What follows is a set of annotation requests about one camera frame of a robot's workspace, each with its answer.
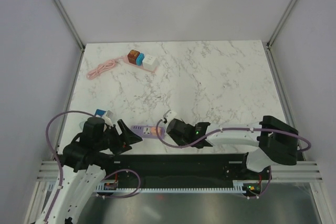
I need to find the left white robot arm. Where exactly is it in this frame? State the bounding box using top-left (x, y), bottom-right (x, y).
top-left (36, 117), bottom-right (143, 223)

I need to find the left aluminium frame post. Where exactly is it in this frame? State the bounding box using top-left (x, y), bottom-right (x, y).
top-left (52, 0), bottom-right (85, 52)

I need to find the light blue plug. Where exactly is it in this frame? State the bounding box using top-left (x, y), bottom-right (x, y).
top-left (135, 53), bottom-right (145, 66)

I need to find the aluminium frame post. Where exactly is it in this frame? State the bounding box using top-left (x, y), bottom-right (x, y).
top-left (52, 0), bottom-right (85, 52)
top-left (265, 0), bottom-right (299, 50)

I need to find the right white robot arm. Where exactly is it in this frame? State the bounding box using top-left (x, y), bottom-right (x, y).
top-left (164, 115), bottom-right (298, 179)

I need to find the white cable duct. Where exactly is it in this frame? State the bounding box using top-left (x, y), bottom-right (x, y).
top-left (94, 180), bottom-right (262, 194)

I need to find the aluminium rail bar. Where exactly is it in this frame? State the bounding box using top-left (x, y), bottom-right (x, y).
top-left (36, 161), bottom-right (322, 183)

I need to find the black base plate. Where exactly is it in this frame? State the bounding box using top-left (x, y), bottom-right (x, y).
top-left (94, 153), bottom-right (269, 188)

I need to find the pink plug adapter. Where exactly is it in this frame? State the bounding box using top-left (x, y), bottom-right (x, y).
top-left (155, 126), bottom-right (165, 137)

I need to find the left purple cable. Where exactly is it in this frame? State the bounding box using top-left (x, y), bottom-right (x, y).
top-left (43, 111), bottom-right (92, 222)

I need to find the blue cube plug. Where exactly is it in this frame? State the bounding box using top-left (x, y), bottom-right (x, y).
top-left (95, 109), bottom-right (107, 118)

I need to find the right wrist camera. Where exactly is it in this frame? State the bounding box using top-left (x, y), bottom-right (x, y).
top-left (162, 110), bottom-right (177, 124)

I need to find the pink braided cable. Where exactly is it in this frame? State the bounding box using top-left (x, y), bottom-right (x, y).
top-left (86, 57), bottom-right (125, 81)

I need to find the white cube plug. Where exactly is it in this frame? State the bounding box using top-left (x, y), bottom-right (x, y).
top-left (142, 55), bottom-right (159, 71)

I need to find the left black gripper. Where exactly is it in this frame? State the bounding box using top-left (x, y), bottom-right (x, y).
top-left (94, 119), bottom-right (142, 156)

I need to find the right aluminium frame post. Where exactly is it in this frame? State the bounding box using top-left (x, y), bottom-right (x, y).
top-left (265, 0), bottom-right (299, 50)

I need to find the brown cube plug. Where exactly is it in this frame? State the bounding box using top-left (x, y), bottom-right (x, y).
top-left (127, 49), bottom-right (140, 65)

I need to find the purple power strip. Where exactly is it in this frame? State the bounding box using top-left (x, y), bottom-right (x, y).
top-left (131, 125), bottom-right (164, 139)

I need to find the pink power strip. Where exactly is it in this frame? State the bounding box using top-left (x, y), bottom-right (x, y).
top-left (122, 56), bottom-right (159, 73)

